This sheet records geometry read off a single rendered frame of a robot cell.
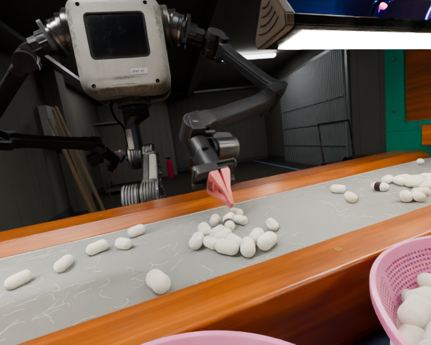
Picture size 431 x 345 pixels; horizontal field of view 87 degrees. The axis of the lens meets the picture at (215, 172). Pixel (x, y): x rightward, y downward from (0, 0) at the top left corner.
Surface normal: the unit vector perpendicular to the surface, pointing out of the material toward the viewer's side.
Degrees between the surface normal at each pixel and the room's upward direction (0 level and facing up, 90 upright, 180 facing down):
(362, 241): 0
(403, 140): 90
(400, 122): 90
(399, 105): 90
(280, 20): 90
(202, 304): 0
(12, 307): 0
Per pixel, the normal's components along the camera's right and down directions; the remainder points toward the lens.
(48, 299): -0.13, -0.98
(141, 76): 0.19, 0.13
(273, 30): -0.94, 0.17
